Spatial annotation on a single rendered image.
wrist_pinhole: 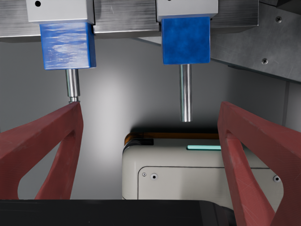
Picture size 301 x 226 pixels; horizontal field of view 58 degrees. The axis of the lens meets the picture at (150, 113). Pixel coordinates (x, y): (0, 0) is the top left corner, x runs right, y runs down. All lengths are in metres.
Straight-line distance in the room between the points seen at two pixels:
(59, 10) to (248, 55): 0.21
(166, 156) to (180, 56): 0.67
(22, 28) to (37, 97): 0.94
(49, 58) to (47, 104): 0.95
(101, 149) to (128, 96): 0.26
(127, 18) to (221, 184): 0.76
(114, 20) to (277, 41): 0.19
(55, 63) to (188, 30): 0.12
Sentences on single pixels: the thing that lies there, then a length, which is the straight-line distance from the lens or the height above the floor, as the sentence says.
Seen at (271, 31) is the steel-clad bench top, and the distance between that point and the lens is 0.35.
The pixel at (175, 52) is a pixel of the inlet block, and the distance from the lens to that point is 0.25.
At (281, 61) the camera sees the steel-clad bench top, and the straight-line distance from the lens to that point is 0.35.
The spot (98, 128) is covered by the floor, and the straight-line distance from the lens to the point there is 1.17.
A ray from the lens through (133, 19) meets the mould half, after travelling 0.27.
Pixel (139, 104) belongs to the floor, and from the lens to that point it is 1.13.
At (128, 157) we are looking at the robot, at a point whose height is 0.27.
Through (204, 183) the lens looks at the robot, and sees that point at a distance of 0.94.
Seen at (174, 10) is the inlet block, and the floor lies 0.88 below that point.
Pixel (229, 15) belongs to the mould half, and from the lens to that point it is 0.28.
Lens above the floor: 1.12
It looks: 80 degrees down
